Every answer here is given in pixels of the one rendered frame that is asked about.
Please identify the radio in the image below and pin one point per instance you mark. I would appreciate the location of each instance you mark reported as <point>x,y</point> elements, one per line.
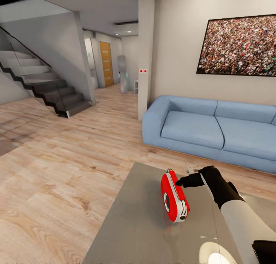
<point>174,198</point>

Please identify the picture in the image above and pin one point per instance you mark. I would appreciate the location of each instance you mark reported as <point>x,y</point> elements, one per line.
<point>243,46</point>

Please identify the door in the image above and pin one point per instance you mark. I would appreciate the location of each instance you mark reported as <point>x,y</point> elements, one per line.
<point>107,63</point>

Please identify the coffee table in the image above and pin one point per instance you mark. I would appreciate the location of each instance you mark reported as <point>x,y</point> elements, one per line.
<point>138,230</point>

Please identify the standing mirror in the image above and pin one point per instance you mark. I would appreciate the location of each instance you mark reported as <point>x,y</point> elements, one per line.
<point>123,74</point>

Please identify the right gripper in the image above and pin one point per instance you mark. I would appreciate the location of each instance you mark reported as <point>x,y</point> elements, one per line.
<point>187,181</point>

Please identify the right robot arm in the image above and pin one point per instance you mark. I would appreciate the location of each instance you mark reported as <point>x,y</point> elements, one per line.
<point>255,240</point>

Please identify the sofa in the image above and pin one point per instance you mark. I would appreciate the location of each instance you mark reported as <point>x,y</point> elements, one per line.
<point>234,133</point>

